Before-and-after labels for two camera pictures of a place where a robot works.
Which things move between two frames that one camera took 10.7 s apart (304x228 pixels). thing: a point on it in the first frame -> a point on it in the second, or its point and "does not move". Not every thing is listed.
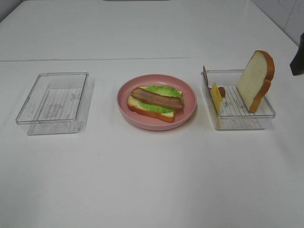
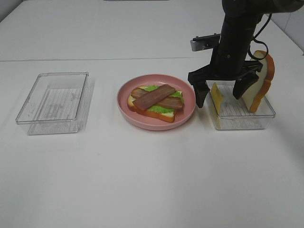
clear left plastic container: x=58 y=103 does not move
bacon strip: x=221 y=89 -> x=155 y=96
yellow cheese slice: x=217 y=100 does not move
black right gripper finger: x=297 y=64 -> x=227 y=63
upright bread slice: x=256 y=79 does not move
